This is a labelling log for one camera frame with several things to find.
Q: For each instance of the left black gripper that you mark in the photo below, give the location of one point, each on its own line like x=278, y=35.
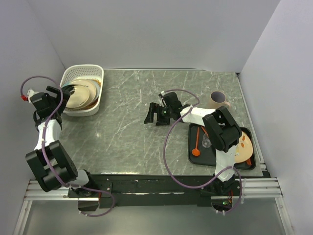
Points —
x=58, y=98

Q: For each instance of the black plastic tray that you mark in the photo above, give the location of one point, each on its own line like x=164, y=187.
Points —
x=191, y=144

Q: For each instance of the tan oval plate on tray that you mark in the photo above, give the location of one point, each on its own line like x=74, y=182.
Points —
x=244, y=149

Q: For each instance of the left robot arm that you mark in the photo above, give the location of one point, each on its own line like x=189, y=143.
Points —
x=49, y=158

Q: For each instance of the orange plastic spoon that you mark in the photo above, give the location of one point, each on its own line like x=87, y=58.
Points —
x=195, y=150

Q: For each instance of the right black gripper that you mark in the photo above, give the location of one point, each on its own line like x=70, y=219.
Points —
x=153, y=108

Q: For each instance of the clear plastic cup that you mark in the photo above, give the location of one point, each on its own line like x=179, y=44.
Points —
x=206, y=143

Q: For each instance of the glossy black round plate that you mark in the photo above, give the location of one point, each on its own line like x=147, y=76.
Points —
x=68, y=89

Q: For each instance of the yellow round plate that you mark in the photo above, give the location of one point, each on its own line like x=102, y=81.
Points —
x=93, y=86

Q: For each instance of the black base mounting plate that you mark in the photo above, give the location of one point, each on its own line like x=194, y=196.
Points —
x=150, y=190

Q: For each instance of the pink mug purple inside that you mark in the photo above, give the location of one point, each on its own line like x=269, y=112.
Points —
x=218, y=99

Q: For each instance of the aluminium rail frame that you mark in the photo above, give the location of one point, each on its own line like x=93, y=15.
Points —
x=260, y=187

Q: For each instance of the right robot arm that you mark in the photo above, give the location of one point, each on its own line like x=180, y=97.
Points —
x=223, y=132

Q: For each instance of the white perforated plastic bin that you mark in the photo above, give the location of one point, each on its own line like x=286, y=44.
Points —
x=88, y=72

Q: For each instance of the cream plate with black patch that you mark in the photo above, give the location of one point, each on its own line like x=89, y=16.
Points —
x=81, y=98

